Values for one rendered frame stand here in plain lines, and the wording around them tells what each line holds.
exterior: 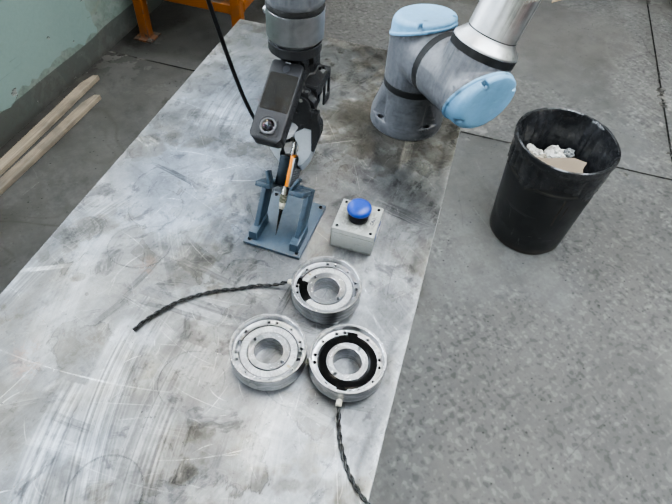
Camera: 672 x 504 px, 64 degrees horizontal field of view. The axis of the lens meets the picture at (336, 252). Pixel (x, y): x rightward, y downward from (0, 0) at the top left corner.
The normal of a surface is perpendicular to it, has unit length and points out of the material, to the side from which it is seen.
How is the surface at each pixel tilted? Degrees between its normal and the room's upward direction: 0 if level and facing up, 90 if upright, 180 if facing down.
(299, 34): 90
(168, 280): 0
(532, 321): 0
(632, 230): 0
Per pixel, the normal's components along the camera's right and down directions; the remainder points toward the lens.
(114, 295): 0.06, -0.63
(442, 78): -0.81, 0.11
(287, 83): -0.09, -0.15
